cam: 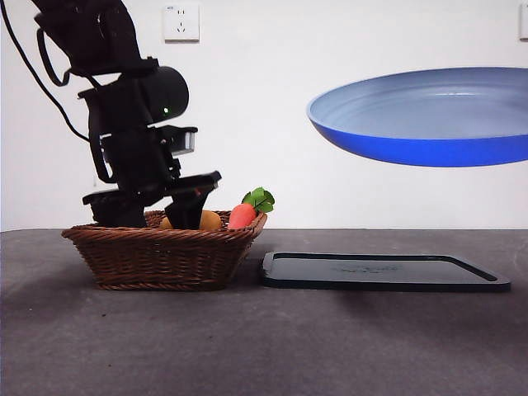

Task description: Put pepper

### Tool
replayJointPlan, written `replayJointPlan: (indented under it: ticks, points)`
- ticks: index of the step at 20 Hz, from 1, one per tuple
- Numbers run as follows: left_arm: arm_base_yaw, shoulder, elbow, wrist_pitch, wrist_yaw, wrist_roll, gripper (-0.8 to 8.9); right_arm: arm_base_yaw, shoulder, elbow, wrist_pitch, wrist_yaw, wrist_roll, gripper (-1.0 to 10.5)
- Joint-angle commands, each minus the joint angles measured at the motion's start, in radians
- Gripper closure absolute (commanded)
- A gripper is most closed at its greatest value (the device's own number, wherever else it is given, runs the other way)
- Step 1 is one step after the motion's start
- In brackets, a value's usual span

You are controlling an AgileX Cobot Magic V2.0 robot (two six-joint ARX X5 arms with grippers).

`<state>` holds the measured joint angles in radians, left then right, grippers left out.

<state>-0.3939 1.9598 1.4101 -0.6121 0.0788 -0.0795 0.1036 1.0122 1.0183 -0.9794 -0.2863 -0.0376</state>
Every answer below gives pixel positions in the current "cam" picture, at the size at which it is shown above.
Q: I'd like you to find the blue round plate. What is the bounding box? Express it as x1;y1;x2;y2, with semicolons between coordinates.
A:
306;66;528;168

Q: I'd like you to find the yellow-brown potato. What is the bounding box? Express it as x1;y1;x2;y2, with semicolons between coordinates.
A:
159;209;223;231

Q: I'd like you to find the brown wicker basket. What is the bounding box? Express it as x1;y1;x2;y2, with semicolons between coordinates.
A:
61;209;269;292

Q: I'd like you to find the orange carrot with green leaves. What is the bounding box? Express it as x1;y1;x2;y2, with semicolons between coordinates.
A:
227;186;276;231

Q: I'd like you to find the dark rectangular tray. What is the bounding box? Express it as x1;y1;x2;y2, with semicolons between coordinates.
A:
259;251;512;294

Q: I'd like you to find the long black arm cable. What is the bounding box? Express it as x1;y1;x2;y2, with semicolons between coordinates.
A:
0;0;119;185

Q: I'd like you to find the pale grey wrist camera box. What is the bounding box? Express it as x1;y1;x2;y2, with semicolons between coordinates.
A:
163;125;199;157

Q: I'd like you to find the white wall power socket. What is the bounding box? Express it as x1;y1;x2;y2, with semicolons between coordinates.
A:
163;3;201;44

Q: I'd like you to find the short looped black cable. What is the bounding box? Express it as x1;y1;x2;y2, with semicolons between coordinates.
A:
35;25;73;87

